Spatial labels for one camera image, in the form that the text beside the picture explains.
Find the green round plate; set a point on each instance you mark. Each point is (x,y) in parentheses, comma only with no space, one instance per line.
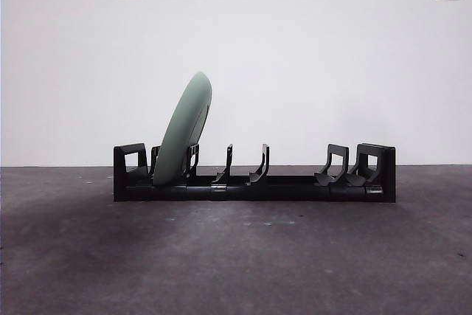
(184,127)

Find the black plate rack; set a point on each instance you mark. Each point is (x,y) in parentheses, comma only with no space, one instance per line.
(295,191)

